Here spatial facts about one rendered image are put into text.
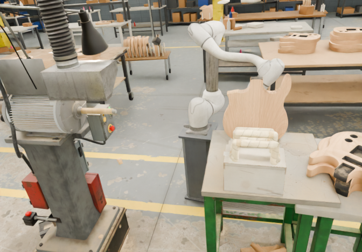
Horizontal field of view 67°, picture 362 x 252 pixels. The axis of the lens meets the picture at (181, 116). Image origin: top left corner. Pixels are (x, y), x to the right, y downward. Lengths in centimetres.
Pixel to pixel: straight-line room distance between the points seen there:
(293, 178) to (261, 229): 103
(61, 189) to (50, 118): 53
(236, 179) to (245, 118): 39
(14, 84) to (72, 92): 39
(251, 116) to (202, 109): 67
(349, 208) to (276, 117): 53
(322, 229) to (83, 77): 132
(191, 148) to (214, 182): 89
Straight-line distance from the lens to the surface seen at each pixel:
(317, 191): 145
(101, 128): 185
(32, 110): 163
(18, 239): 286
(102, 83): 126
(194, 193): 258
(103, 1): 739
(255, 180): 131
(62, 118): 152
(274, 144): 121
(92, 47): 144
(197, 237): 238
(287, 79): 146
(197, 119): 215
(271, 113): 153
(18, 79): 162
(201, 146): 222
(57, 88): 139
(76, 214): 202
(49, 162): 179
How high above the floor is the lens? 188
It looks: 28 degrees down
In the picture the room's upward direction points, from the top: 5 degrees counter-clockwise
